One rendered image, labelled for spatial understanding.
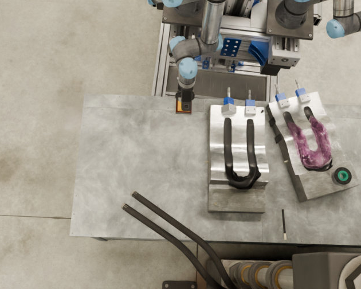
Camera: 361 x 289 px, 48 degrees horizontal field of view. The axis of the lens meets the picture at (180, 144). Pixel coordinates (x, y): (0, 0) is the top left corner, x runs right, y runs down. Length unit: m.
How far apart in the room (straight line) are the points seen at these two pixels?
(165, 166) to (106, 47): 1.42
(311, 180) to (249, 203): 0.30
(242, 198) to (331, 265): 1.18
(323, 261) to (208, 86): 2.11
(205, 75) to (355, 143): 1.11
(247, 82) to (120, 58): 0.95
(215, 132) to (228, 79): 0.92
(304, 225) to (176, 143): 0.72
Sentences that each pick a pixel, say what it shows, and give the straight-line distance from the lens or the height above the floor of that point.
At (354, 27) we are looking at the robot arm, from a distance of 1.75.
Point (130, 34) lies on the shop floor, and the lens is 3.17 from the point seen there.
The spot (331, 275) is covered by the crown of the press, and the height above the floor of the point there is 2.00.
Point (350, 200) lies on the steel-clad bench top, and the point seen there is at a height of 0.80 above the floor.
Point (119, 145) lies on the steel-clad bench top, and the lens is 1.99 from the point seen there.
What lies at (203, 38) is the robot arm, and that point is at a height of 1.22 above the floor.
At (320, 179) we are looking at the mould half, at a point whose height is 0.91.
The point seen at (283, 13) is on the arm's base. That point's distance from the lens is 2.02.
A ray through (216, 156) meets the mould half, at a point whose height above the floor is 0.91.
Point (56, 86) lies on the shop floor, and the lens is 3.06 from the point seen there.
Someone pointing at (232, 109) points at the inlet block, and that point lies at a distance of 1.93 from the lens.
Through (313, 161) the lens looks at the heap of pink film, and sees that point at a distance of 1.98.
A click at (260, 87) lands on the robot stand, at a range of 2.81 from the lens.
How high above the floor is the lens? 2.70
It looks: 73 degrees down
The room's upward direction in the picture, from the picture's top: 9 degrees clockwise
